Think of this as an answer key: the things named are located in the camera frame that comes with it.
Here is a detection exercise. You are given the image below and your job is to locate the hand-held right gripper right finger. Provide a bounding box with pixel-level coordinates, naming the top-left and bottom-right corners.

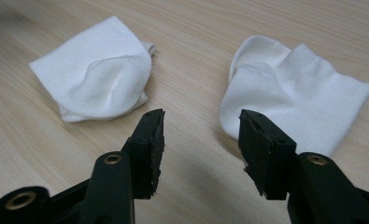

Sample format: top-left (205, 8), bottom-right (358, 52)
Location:
top-left (237, 108), bottom-right (369, 224)

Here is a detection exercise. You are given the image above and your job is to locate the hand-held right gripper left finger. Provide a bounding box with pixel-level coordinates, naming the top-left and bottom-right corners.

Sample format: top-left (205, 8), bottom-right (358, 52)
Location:
top-left (78, 108), bottom-right (166, 224)

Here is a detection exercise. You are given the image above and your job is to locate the white sock with ribbed cuff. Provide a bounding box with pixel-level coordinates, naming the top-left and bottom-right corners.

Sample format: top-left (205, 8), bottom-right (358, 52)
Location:
top-left (219, 35), bottom-right (369, 158)

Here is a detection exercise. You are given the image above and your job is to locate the folded white sock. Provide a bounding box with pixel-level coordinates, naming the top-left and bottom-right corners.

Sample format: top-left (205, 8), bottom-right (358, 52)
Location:
top-left (28, 15), bottom-right (158, 123)

